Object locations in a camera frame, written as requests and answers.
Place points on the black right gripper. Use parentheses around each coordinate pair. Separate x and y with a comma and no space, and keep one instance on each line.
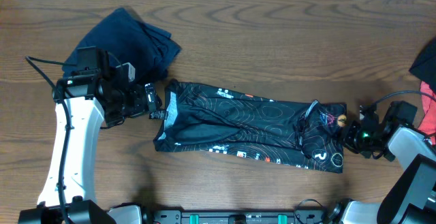
(348,135)

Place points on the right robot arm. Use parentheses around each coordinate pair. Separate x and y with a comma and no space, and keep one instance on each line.
(412,198)

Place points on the black orange patterned sports jersey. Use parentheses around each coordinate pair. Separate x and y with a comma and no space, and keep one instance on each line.
(218,120)

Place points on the red cloth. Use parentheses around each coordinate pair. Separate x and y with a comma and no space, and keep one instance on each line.
(428,122)

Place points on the black aluminium mounting rail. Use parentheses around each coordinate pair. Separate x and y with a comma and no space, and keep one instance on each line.
(300,215)

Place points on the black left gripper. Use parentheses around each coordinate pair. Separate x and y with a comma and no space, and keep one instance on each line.
(139,107)

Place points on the folded dark blue garment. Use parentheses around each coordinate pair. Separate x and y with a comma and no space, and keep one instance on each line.
(130,40)

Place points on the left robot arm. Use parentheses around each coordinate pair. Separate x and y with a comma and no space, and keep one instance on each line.
(96,96)

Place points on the black fabric at right edge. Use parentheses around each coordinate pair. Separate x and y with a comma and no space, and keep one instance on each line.
(424,65)

